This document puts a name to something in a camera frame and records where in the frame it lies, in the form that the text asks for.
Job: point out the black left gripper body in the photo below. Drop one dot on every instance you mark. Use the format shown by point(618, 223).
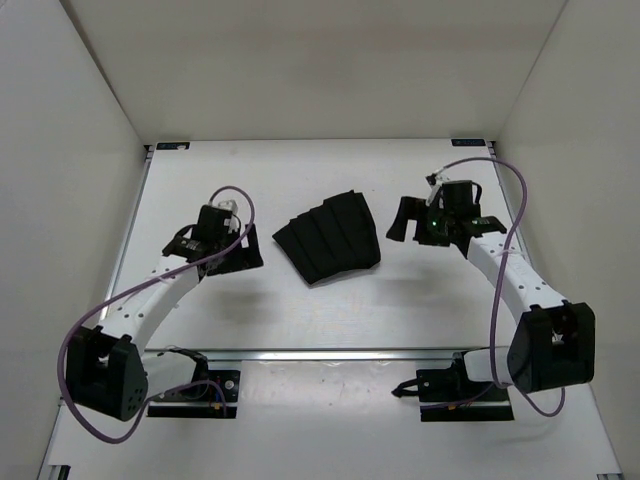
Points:
point(228, 238)

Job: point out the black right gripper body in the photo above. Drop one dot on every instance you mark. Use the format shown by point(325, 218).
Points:
point(434, 225)

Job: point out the black pleated skirt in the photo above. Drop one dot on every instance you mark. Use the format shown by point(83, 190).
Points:
point(335, 237)

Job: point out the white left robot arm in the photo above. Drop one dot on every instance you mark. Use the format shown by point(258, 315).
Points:
point(107, 367)

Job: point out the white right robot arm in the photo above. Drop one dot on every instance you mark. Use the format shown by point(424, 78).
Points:
point(554, 342)

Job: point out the blue right table label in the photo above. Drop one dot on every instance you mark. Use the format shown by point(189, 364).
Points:
point(468, 142)

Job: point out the blue table label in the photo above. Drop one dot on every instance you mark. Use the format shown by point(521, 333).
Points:
point(172, 146)
point(468, 142)

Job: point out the blue left table label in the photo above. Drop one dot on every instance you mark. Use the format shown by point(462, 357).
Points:
point(172, 146)

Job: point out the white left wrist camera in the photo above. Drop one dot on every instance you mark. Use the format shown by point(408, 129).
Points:
point(232, 222)

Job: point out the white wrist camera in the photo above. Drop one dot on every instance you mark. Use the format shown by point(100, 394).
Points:
point(232, 222)
point(436, 180)

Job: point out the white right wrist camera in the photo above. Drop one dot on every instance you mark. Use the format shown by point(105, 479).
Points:
point(436, 180)

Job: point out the aluminium table rail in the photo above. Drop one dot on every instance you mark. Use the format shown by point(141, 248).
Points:
point(332, 355)

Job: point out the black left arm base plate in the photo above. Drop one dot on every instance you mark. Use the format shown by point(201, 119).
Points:
point(202, 402)

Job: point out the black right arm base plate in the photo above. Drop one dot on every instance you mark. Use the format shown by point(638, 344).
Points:
point(447, 395)

